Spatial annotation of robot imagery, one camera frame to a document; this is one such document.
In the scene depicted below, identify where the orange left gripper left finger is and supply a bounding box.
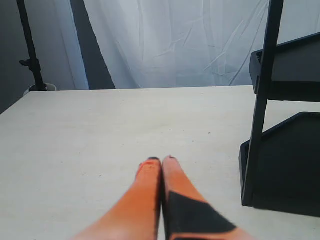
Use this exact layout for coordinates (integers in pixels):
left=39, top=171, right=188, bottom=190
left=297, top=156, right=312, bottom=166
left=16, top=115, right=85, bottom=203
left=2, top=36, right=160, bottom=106
left=73, top=157, right=162, bottom=240

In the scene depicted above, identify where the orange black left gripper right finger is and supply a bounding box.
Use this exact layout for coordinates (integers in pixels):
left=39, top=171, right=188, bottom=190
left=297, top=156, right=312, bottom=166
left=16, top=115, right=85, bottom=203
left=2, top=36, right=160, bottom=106
left=162, top=156, right=253, bottom=240

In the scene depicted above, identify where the black metal shelf rack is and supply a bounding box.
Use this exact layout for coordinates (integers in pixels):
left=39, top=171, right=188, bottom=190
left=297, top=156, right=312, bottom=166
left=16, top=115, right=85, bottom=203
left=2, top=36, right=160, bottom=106
left=239, top=0, right=320, bottom=217

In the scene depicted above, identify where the white backdrop curtain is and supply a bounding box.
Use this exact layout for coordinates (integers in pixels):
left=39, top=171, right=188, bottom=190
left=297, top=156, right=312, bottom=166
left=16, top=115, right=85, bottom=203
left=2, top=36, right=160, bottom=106
left=29, top=0, right=320, bottom=90

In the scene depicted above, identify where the black light stand pole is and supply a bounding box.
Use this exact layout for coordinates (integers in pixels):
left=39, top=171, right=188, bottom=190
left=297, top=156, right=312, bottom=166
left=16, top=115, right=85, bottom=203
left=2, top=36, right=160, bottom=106
left=16, top=0, right=48, bottom=92

